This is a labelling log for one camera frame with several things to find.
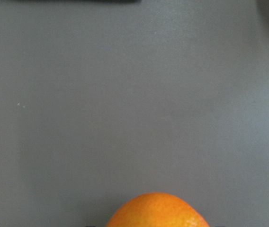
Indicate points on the orange fruit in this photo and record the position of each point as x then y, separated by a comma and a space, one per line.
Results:
156, 209

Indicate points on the grey folded cloth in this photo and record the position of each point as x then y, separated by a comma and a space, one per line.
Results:
90, 1

